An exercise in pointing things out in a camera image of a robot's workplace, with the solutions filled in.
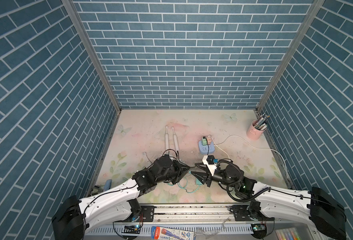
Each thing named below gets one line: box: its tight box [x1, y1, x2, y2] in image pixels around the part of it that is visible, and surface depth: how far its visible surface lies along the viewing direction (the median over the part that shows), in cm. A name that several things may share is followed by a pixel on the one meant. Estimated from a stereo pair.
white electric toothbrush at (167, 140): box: [165, 125, 170, 155], surface depth 104 cm
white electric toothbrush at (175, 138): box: [171, 126, 179, 152], surface depth 102 cm
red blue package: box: [151, 226, 196, 240], surface depth 69 cm
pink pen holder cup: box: [246, 120, 267, 141], surface depth 101 cm
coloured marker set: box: [275, 227, 302, 240], surface depth 69 cm
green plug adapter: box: [201, 137, 208, 146], surface depth 96 cm
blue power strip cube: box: [198, 140, 216, 155], surface depth 98 cm
